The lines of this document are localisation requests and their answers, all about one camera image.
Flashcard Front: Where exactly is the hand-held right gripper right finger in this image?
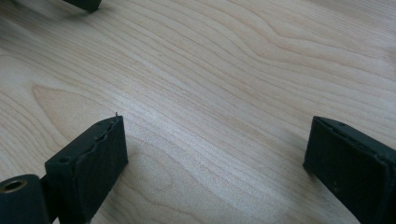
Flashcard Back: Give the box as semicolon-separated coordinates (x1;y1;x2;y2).
303;116;396;224

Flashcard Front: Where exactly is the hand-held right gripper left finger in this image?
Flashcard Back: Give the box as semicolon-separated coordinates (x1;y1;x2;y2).
44;115;130;224

